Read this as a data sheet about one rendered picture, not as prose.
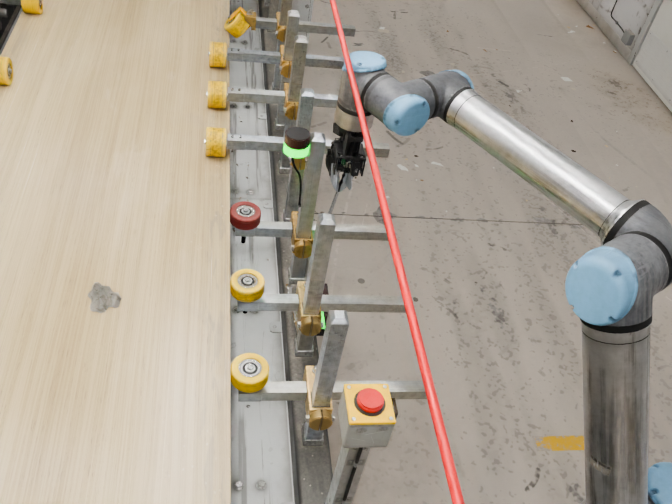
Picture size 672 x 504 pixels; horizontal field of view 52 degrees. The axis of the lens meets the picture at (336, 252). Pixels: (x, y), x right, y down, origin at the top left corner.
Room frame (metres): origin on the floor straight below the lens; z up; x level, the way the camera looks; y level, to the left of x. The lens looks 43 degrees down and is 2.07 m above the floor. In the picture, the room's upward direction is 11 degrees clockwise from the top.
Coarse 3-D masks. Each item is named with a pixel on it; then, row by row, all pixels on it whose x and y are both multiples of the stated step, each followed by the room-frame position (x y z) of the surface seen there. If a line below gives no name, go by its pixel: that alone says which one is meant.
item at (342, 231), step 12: (264, 228) 1.35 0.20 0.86; (276, 228) 1.36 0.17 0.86; (288, 228) 1.37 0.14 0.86; (312, 228) 1.39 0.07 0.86; (336, 228) 1.41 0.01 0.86; (348, 228) 1.42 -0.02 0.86; (360, 228) 1.43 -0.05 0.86; (372, 228) 1.44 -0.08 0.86; (384, 228) 1.45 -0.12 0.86; (384, 240) 1.43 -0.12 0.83
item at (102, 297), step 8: (96, 288) 0.99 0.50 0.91; (104, 288) 0.99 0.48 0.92; (88, 296) 0.97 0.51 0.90; (96, 296) 0.97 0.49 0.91; (104, 296) 0.97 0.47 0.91; (112, 296) 0.98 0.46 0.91; (120, 296) 0.99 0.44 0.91; (96, 304) 0.95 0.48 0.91; (104, 304) 0.95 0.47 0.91; (112, 304) 0.96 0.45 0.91; (104, 312) 0.94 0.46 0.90
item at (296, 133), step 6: (288, 132) 1.34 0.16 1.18; (294, 132) 1.34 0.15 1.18; (300, 132) 1.34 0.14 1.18; (306, 132) 1.35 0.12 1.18; (294, 138) 1.32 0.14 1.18; (300, 138) 1.32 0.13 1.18; (306, 138) 1.33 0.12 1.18; (306, 156) 1.33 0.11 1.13; (294, 162) 1.34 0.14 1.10; (306, 162) 1.33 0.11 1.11; (294, 168) 1.34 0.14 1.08; (300, 180) 1.34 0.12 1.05; (300, 186) 1.34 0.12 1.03; (300, 192) 1.34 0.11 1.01; (300, 198) 1.34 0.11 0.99; (300, 204) 1.34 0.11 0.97
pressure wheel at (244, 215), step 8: (232, 208) 1.35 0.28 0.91; (240, 208) 1.36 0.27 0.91; (248, 208) 1.37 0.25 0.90; (256, 208) 1.37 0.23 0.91; (232, 216) 1.32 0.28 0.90; (240, 216) 1.33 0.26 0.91; (248, 216) 1.33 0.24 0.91; (256, 216) 1.34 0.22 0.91; (232, 224) 1.32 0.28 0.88; (240, 224) 1.31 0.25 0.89; (248, 224) 1.32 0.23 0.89; (256, 224) 1.33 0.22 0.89
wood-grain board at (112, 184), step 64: (64, 0) 2.30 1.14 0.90; (128, 0) 2.40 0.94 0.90; (192, 0) 2.50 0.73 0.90; (64, 64) 1.88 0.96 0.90; (128, 64) 1.95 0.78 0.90; (192, 64) 2.03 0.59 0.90; (0, 128) 1.49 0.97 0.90; (64, 128) 1.55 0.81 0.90; (128, 128) 1.61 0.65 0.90; (192, 128) 1.67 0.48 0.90; (0, 192) 1.24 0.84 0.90; (64, 192) 1.29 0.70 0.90; (128, 192) 1.34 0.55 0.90; (192, 192) 1.39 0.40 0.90; (0, 256) 1.04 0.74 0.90; (64, 256) 1.08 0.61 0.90; (128, 256) 1.12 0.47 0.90; (192, 256) 1.16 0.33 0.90; (0, 320) 0.86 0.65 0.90; (64, 320) 0.90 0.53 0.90; (128, 320) 0.93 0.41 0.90; (192, 320) 0.97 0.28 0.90; (0, 384) 0.72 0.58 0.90; (64, 384) 0.75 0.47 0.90; (128, 384) 0.77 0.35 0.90; (192, 384) 0.80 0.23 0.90; (0, 448) 0.59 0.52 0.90; (64, 448) 0.62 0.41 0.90; (128, 448) 0.64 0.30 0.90; (192, 448) 0.67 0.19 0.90
